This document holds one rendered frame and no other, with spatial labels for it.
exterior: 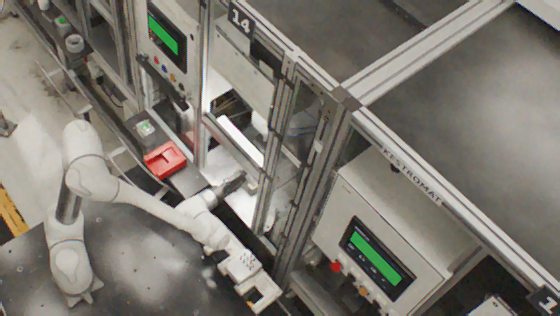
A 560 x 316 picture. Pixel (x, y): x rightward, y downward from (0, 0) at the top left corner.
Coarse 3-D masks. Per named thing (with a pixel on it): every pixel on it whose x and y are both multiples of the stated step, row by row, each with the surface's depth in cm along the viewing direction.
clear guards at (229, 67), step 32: (224, 0) 167; (224, 32) 177; (256, 32) 161; (224, 64) 188; (256, 64) 170; (160, 96) 254; (224, 96) 200; (256, 96) 181; (288, 96) 165; (192, 128) 241; (224, 128) 214; (256, 128) 192; (288, 128) 174; (192, 160) 262; (256, 160) 205; (288, 160) 185; (288, 192) 197
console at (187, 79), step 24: (144, 0) 212; (168, 0) 195; (144, 24) 224; (168, 24) 202; (192, 24) 190; (144, 48) 238; (192, 48) 199; (168, 72) 229; (192, 72) 209; (192, 96) 220
